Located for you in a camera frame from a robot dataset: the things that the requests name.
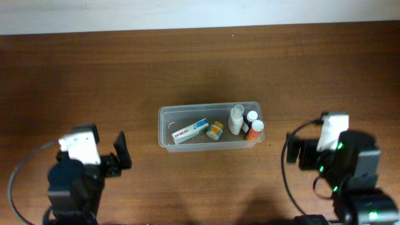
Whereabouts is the gold lid small jar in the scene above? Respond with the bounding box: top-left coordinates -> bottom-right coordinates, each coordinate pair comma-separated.
206,121 -> 224,141

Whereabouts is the right black cable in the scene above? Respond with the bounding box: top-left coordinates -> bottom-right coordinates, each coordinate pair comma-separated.
280,118 -> 324,219

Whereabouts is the dark bottle white cap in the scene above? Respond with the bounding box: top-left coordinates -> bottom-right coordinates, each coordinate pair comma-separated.
242,111 -> 258,134

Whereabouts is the orange tube white cap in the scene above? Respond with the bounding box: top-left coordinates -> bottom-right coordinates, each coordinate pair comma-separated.
246,120 -> 264,141

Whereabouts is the clear plastic container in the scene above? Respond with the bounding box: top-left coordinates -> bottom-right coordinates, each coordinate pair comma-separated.
158,102 -> 265,153

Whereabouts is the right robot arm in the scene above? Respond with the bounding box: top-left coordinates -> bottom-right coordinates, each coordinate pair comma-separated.
284,130 -> 399,224

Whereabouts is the left black cable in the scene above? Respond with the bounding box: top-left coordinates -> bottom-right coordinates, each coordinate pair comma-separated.
7,139 -> 60,225

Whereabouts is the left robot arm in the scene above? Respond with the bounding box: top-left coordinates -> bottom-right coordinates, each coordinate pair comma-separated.
42,131 -> 132,224

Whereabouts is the black cable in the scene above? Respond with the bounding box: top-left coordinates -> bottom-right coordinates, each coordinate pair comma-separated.
280,118 -> 324,219
7,139 -> 60,225

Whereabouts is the white spray bottle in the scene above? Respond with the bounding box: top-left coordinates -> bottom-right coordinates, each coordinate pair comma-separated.
228,104 -> 244,135

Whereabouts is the white blue medicine box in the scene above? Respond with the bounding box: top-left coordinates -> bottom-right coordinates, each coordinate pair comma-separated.
171,118 -> 209,144

